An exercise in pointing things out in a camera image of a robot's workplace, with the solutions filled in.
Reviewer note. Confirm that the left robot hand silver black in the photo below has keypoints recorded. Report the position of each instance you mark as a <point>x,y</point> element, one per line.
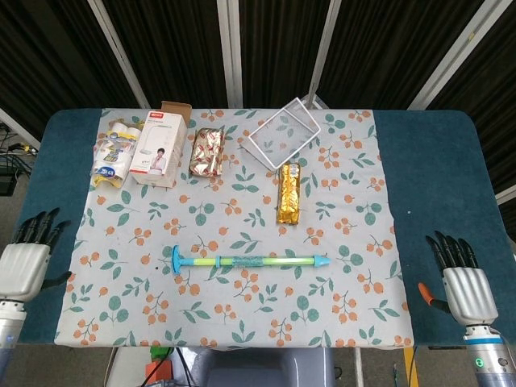
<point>24,270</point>

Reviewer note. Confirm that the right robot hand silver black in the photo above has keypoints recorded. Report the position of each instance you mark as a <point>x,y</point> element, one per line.
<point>469,294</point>

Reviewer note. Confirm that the teal telescopic stick toy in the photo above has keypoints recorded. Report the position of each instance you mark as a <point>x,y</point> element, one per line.
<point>242,262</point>

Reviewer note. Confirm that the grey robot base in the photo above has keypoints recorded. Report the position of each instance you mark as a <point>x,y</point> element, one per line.
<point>262,369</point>

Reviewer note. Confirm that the orange toy carrot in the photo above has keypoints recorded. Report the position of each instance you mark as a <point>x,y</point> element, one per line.
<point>159,364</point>

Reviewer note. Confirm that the long gold foil snack pack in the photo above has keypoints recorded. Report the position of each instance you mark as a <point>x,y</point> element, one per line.
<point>288,197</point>

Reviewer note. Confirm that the gold red foil snack pack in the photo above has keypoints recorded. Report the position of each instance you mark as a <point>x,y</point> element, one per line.
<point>207,153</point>

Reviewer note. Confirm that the black box on floor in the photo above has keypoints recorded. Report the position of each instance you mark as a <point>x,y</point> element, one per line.
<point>7,181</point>

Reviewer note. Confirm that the white table leg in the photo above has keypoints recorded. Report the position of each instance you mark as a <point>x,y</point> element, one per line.
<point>113,367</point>
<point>358,367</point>

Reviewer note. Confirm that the teal felt table cover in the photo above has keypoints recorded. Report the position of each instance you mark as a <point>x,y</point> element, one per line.
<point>435,161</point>

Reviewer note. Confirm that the plastic pack of white rolls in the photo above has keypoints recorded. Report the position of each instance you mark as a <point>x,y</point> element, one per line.
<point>113,153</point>

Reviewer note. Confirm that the white desk lamp box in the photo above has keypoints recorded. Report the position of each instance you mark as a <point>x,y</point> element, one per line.
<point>157,149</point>

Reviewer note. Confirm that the floral leaf print tablecloth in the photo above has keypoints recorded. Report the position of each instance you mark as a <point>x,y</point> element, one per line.
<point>242,314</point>

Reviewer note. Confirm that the white metal frame post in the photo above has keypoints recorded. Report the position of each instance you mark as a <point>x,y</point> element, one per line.
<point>231,52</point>
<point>119,52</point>
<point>453,52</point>
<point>327,40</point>
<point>20,130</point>
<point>508,195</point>

